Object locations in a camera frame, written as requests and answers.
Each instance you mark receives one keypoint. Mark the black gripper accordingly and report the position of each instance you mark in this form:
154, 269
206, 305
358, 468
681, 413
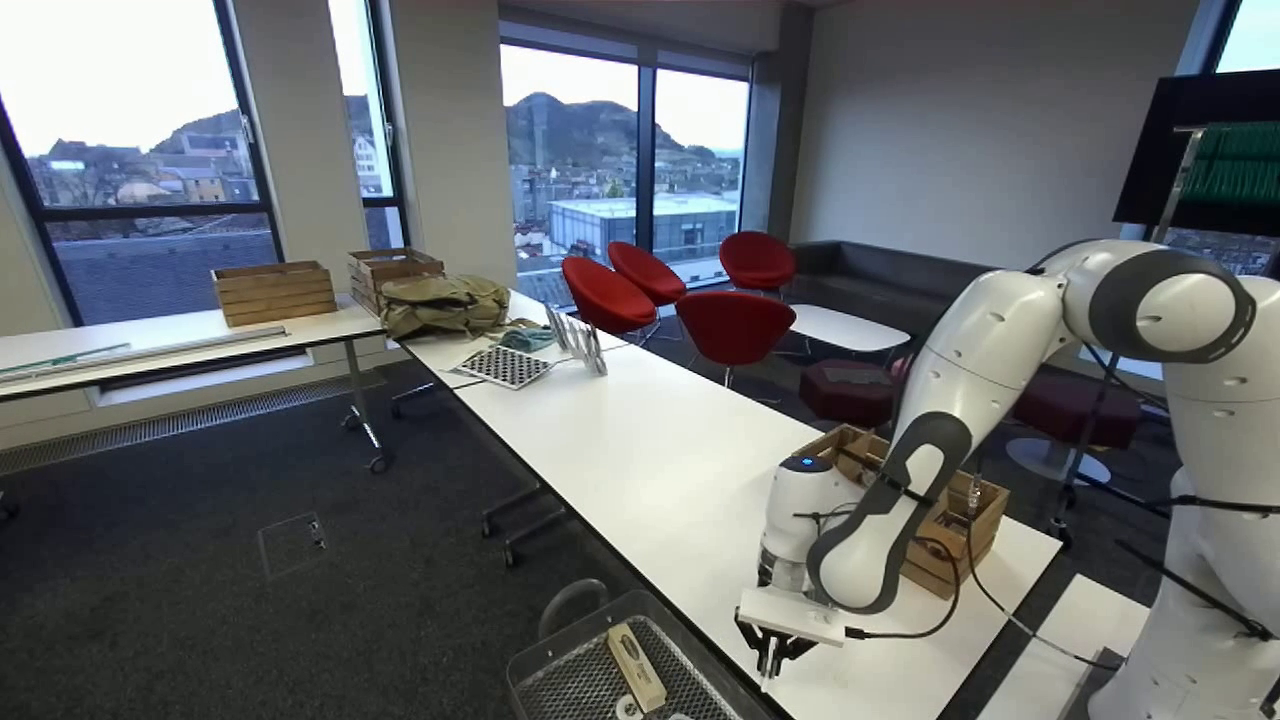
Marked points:
785, 643

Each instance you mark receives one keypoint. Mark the flat cardboard box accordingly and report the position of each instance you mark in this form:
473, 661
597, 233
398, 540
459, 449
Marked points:
275, 292

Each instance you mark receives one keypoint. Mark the red tub chair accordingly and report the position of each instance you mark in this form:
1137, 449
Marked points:
734, 324
604, 299
650, 269
759, 262

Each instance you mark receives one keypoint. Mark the teal flat object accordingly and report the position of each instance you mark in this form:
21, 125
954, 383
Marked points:
525, 335

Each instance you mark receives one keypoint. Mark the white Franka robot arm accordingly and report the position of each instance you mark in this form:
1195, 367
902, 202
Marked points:
985, 347

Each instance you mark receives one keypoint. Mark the tan white oblong object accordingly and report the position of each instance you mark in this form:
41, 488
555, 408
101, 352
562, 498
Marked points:
632, 666

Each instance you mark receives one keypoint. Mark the white coffee table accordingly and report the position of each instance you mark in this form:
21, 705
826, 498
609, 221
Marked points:
846, 331

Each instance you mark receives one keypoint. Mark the slatted wooden crate with items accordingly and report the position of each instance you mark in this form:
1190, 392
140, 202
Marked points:
982, 527

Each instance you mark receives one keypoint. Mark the dark wooden crate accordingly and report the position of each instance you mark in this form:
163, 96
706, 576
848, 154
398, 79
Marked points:
392, 264

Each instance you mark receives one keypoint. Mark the black monitor screen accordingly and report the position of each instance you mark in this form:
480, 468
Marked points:
1162, 161

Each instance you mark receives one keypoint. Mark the dark grey sofa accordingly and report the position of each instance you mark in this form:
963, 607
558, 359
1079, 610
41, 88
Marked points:
866, 275

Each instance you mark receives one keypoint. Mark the white folding side table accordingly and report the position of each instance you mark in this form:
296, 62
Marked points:
174, 340

